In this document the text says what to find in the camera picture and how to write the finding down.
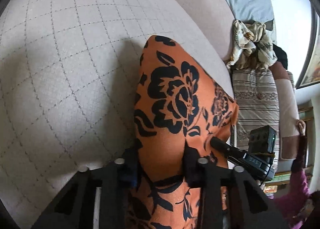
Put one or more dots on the black garment on sofa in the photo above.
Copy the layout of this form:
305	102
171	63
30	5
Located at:
281	56

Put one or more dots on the black camera box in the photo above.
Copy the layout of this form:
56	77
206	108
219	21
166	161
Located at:
262	140

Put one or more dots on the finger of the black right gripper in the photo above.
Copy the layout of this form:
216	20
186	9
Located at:
220	146

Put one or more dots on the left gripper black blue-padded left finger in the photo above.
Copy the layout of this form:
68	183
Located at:
124	169

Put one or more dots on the cream patterned crumpled cloth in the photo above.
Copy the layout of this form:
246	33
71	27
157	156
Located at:
252	47

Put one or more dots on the person in magenta top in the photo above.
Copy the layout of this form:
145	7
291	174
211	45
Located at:
299	207

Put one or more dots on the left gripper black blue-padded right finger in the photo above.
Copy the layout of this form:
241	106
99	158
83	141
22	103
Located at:
201	172

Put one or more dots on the striped beige cushion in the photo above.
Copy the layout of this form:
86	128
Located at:
256	95

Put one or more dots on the orange black floral blouse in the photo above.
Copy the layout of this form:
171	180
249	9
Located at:
179	108

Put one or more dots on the pink sofa backrest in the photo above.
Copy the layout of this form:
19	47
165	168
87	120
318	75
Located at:
214	18

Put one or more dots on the large framed painting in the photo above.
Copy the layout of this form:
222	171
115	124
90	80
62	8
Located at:
310	72

